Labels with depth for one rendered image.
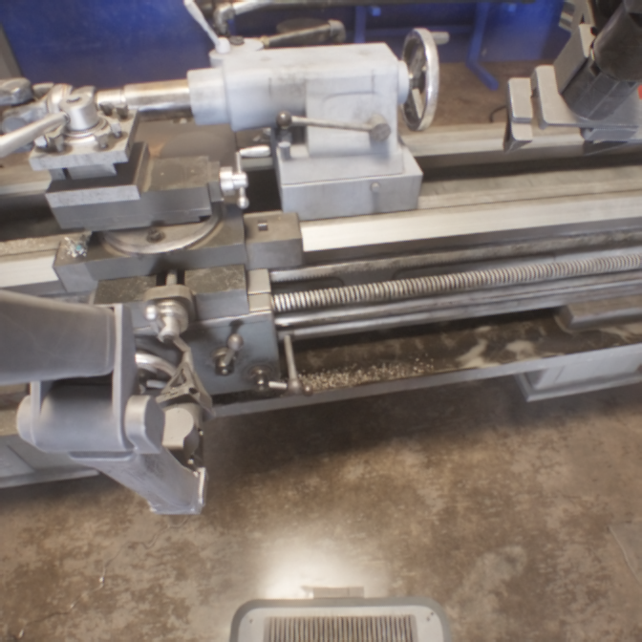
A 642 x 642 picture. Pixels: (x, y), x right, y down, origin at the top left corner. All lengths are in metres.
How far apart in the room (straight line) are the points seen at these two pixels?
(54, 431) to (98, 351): 0.09
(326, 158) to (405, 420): 1.03
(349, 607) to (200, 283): 0.84
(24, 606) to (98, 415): 1.38
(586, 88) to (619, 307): 1.27
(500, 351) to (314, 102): 0.90
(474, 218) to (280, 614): 1.06
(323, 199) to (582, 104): 0.72
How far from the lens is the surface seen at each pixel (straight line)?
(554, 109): 0.54
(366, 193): 1.16
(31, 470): 1.88
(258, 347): 1.10
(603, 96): 0.52
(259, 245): 1.05
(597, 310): 1.68
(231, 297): 0.96
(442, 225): 1.19
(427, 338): 1.49
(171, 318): 0.91
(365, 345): 1.44
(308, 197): 1.13
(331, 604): 1.30
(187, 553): 1.64
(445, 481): 1.71
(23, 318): 0.31
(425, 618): 1.31
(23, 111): 1.18
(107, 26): 4.32
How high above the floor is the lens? 1.54
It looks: 49 degrees down
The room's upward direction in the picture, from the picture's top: straight up
